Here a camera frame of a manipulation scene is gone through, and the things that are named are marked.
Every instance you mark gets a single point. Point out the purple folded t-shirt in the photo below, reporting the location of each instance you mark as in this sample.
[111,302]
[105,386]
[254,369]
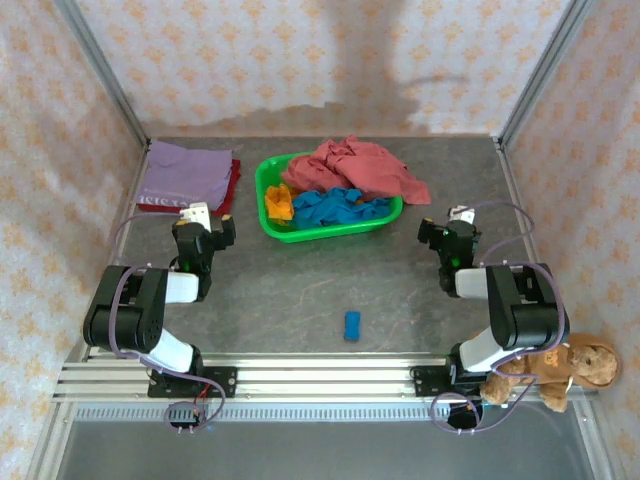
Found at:
[185,170]

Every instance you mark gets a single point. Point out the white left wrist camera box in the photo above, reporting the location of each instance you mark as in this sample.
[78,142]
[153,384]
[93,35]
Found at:
[196,214]

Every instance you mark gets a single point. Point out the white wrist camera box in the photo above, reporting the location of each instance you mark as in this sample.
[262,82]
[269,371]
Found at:
[462,214]
[196,214]

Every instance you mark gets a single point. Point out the green plastic basket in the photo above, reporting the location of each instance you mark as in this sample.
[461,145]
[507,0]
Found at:
[267,175]

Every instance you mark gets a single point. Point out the brown teddy bear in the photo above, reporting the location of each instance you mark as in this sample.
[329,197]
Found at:
[555,360]

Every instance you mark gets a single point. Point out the dark red folded t-shirt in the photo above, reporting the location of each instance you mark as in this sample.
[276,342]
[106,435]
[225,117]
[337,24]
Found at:
[231,185]

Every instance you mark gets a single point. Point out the aluminium frame post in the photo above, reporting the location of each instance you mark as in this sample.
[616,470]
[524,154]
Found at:
[107,75]
[540,75]

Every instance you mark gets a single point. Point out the blue t-shirt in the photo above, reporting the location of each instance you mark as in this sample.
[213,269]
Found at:
[330,207]

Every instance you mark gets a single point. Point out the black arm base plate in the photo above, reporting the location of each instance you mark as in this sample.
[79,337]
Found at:
[425,382]
[225,382]

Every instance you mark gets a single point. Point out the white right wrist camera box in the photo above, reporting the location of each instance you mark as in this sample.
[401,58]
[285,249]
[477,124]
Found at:
[462,214]

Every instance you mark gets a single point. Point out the salmon red t-shirt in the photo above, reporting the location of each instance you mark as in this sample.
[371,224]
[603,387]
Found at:
[360,165]

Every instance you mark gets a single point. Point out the aluminium mounting rail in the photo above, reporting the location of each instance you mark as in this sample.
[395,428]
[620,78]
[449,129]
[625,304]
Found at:
[325,375]

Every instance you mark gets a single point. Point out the orange t-shirt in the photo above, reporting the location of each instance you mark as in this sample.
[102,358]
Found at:
[279,202]

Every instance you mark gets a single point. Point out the small blue sponge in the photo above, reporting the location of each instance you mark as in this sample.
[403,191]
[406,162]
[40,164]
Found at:
[352,326]

